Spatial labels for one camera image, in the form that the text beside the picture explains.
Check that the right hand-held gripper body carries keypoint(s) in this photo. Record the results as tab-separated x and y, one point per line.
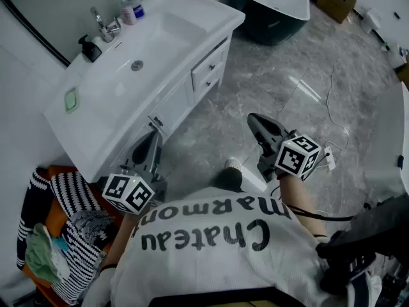
287	155

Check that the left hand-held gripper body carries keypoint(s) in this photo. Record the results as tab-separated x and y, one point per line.
145	158

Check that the white vanity drawer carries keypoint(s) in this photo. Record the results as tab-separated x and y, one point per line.
203	88
204	69

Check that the person's right forearm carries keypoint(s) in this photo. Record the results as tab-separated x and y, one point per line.
302	200

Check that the white power strip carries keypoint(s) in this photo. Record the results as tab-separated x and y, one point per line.
329	160

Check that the person's white shoe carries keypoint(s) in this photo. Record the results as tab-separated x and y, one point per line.
233	164

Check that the white vanity cabinet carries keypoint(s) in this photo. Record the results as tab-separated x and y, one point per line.
175	104

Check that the person's black trousers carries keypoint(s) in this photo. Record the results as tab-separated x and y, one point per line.
227	181

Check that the black grey patterned pouch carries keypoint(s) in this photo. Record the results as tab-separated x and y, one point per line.
92	227

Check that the chrome sink drain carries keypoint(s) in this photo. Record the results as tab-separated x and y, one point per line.
137	65

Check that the green soap bar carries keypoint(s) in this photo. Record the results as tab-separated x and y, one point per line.
71	100

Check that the black bag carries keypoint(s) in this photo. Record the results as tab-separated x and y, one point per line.
367	229

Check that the black soap dispenser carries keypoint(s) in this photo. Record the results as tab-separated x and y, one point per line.
92	51

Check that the person's white printed shirt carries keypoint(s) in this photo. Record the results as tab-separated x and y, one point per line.
207	261

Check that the chrome faucet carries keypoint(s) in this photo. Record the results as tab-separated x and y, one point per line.
105	30

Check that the dark bathtub white inside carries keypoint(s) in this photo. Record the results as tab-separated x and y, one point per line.
271	18

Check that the green cloth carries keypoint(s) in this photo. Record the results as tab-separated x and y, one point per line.
41	254

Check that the clear spray bottle blue label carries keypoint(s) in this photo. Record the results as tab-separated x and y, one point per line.
138	8

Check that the brown cardboard box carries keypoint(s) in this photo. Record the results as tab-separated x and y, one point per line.
337	0

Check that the black framed mirror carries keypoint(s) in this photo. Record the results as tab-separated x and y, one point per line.
64	5

